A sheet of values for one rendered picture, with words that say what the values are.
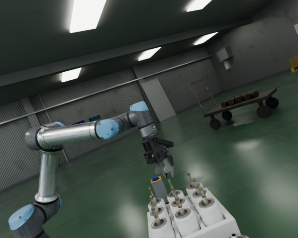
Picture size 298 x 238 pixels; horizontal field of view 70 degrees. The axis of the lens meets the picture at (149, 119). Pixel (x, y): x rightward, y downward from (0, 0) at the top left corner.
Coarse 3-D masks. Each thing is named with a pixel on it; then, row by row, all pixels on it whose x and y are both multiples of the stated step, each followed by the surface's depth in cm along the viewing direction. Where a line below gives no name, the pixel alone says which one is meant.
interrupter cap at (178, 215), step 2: (184, 208) 100; (186, 208) 99; (188, 208) 98; (178, 210) 100; (184, 210) 98; (186, 210) 98; (188, 210) 97; (190, 210) 96; (176, 212) 99; (178, 212) 98; (186, 212) 96; (188, 212) 95; (176, 214) 97; (178, 214) 97; (180, 214) 97; (184, 214) 95; (186, 214) 94; (188, 214) 94; (176, 216) 96; (178, 216) 95; (180, 216) 95; (182, 216) 94; (184, 216) 93; (178, 218) 94; (180, 218) 94
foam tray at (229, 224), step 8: (168, 208) 122; (192, 208) 112; (224, 208) 100; (200, 216) 102; (224, 216) 96; (232, 216) 93; (200, 224) 96; (216, 224) 91; (224, 224) 90; (232, 224) 90; (176, 232) 97; (200, 232) 90; (208, 232) 90; (216, 232) 90; (224, 232) 90; (232, 232) 90
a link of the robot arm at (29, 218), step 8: (24, 208) 104; (32, 208) 103; (40, 208) 107; (16, 216) 98; (24, 216) 98; (32, 216) 101; (40, 216) 105; (16, 224) 97; (24, 224) 98; (32, 224) 100; (40, 224) 104; (16, 232) 97; (24, 232) 97; (32, 232) 99; (40, 232) 102
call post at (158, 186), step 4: (160, 180) 134; (152, 184) 134; (156, 184) 134; (160, 184) 134; (156, 188) 134; (160, 188) 134; (164, 188) 134; (156, 192) 134; (160, 192) 134; (164, 192) 134; (160, 196) 134; (164, 196) 134; (164, 200) 134
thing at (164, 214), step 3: (165, 210) 107; (162, 213) 105; (165, 213) 106; (150, 216) 106; (153, 216) 105; (159, 216) 104; (162, 216) 104; (165, 216) 105; (168, 216) 108; (150, 219) 106; (153, 219) 104; (168, 219) 106; (171, 222) 108; (171, 225) 107
